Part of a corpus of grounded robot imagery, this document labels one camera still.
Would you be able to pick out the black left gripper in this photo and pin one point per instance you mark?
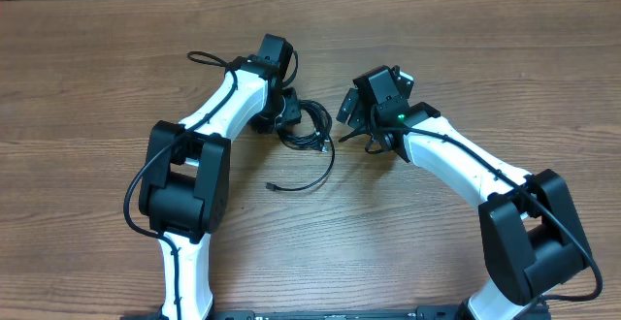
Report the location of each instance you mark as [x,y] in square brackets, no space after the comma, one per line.
[289,109]

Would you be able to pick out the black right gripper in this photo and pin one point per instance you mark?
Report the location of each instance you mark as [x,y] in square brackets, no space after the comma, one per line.
[347,105]

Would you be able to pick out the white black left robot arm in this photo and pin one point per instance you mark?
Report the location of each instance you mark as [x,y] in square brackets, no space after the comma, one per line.
[180,194]

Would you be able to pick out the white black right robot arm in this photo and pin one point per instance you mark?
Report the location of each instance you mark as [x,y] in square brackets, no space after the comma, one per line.
[534,246]

